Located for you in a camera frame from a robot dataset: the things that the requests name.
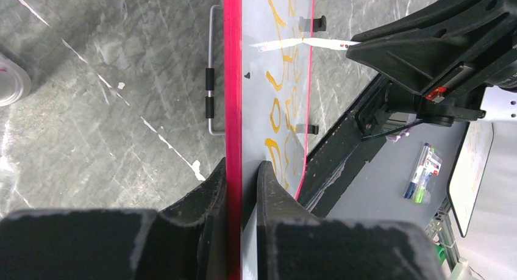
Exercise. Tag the white rainbow marker pen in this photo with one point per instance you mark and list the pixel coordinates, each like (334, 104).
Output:
(333, 44)

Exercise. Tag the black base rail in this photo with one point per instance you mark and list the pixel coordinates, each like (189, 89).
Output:
(340, 155)

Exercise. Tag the marker pack in bag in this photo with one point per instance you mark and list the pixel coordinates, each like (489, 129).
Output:
(426, 167)

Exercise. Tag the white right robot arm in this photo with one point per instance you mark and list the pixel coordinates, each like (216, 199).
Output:
(404, 108)

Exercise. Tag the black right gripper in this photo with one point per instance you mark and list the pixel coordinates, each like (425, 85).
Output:
(419, 50)

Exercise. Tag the black framed small whiteboard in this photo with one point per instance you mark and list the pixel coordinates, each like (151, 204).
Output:
(468, 171)

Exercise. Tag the pink framed whiteboard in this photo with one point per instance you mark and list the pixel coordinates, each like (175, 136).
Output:
(267, 79)

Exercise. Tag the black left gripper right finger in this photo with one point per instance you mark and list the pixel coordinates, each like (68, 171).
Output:
(292, 243)

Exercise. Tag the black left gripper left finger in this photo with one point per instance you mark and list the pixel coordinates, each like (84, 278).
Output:
(186, 240)

